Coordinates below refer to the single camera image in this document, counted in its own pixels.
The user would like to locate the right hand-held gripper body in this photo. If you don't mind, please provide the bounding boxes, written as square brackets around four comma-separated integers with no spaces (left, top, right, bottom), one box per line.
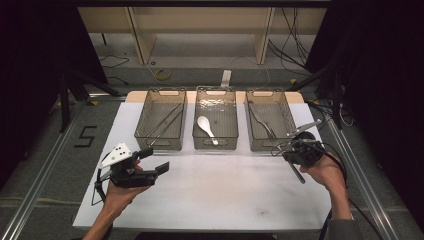
[286,118,327,167]

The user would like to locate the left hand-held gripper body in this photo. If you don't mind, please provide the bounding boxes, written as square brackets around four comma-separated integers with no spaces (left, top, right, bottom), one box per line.
[97,141,158,189]

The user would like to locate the smoky clear plastic bin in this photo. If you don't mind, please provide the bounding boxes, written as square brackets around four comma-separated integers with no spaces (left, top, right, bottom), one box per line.
[192,85,240,151]
[133,87,188,152]
[244,88,300,153]

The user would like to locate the dark metal chopstick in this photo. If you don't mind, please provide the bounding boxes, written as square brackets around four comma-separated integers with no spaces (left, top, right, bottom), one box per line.
[145,103,184,138]
[147,109,185,148]

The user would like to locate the person's left hand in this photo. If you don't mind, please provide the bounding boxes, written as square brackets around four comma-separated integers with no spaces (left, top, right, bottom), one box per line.
[102,181,152,216]

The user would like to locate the person's right hand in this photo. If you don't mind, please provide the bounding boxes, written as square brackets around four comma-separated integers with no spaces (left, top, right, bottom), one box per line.
[299,153,350,202]

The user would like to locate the black metal stand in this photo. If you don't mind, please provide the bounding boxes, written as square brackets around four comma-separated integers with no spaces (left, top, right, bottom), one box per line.
[58,68,124,134]
[285,63,345,131]

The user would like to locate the white power strip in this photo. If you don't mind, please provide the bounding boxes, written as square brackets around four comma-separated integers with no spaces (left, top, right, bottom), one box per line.
[220,69,233,89]

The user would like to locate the black curtain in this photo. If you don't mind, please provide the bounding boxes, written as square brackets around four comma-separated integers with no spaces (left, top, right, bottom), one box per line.
[305,0,424,231]
[0,0,108,191]

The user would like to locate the beige wooden shelf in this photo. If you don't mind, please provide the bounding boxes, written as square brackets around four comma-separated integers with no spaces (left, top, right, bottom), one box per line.
[77,6,328,66]

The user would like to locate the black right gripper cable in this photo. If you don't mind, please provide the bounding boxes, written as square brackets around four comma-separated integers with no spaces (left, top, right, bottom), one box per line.
[314,141,350,201]

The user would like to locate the short aluminium rail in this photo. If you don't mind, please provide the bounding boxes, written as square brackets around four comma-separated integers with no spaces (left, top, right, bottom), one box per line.
[87,93,128,102]

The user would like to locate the aluminium floor rail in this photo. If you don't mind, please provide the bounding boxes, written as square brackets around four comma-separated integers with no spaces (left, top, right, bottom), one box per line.
[324,116,403,240]
[0,99,86,240]

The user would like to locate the thin black floor cable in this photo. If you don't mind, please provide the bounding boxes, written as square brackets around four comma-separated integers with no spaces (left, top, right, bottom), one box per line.
[98,54,131,69]
[105,75,130,86]

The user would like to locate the white floor cable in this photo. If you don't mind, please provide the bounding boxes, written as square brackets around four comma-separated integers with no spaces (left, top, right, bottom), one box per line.
[229,54,272,92]

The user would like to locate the black cable bundle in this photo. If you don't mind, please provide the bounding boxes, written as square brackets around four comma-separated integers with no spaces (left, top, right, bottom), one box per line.
[267,6,323,78]

